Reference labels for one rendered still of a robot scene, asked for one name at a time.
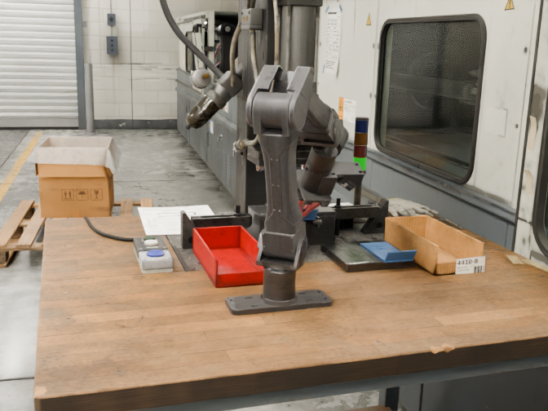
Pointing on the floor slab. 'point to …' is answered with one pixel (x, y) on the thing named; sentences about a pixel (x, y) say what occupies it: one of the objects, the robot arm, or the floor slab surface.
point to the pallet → (15, 227)
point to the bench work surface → (267, 329)
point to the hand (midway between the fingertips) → (302, 213)
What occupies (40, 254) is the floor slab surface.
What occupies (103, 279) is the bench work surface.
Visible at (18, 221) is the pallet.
